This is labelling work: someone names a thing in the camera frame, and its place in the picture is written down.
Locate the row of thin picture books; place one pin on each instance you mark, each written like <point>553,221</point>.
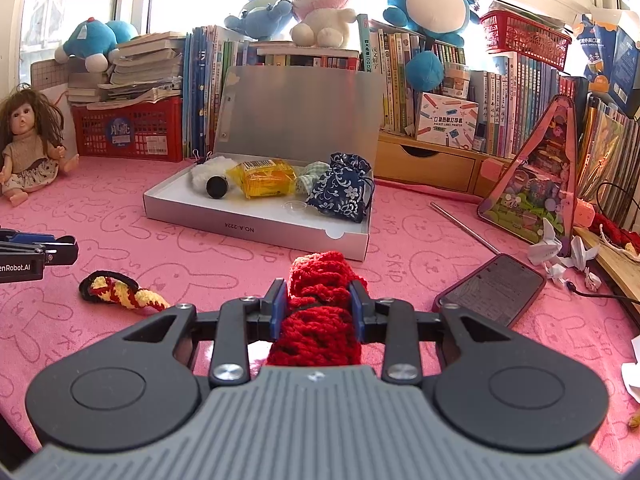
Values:
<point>610,160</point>

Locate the pink rabbit print blanket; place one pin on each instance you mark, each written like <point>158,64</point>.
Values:
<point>100,210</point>

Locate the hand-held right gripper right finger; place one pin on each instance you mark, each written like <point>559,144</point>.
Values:
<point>356,310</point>

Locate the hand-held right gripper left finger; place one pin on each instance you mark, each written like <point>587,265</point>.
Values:
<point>279,310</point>

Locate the green gingham scrunchie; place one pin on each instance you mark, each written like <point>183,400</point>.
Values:
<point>311,177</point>

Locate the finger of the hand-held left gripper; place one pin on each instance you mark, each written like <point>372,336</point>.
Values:
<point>32,237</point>
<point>60,254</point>

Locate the white fluffy puff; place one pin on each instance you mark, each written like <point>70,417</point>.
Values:
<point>210,175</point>

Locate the long row of upright books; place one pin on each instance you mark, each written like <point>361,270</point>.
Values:
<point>520,105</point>

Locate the wooden drawer organizer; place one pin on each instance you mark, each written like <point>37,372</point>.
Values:
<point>425,165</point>

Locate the clear plastic lid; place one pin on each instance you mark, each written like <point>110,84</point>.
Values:
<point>295,206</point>

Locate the white printed carton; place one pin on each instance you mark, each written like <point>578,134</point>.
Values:
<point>447,120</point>

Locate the wooden ledge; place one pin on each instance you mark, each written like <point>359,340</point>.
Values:
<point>620,265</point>

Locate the blue cardboard box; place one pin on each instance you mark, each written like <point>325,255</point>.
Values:
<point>612,67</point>

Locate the pink triangular bag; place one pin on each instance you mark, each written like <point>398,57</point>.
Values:
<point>540,185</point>

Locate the small cream jar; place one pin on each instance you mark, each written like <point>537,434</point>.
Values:
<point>456,80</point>

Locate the silver cardboard box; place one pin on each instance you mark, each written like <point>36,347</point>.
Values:
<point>300,100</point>

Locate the small stack of books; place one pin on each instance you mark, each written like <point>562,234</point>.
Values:
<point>85,87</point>

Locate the white paper origami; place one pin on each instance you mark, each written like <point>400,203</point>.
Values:
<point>547,247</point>
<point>585,252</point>

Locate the flat stack of books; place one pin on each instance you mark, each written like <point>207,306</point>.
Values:
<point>300,55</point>

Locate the thin metal rod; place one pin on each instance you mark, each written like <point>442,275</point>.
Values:
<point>465,227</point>

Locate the red crochet piece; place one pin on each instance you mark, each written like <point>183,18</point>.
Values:
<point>315,330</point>

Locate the blue dinosaur plush toy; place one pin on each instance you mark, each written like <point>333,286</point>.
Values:
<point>260,17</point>

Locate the white paper sheet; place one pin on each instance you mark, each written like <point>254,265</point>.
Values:
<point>632,375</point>

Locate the brown-haired doll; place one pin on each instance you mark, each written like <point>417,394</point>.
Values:
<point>30,150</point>

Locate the red mesh basket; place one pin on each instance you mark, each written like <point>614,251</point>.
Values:
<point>525,40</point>

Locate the blue patterned pouch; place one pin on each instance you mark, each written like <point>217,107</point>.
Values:
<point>342,190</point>

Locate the red plastic crate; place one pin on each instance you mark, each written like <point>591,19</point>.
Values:
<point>145,132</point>

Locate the blue cat plush toy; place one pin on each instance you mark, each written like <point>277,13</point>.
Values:
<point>90,40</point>

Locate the pink rabbit plush toy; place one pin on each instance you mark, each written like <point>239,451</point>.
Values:
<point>322,5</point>

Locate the smartphone with red case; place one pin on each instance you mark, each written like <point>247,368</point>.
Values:
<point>492,287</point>

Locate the yellow plastic packet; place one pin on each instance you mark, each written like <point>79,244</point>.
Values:
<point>265,177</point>

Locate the row of tall blue books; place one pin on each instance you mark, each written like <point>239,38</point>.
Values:
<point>202,90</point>

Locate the large blue white-bellied plush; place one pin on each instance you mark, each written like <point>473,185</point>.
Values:
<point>430,0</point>

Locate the white grid board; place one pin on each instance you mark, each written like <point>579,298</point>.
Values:
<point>47,80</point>

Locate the tall stack of worn books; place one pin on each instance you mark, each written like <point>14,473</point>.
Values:
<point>145,67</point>

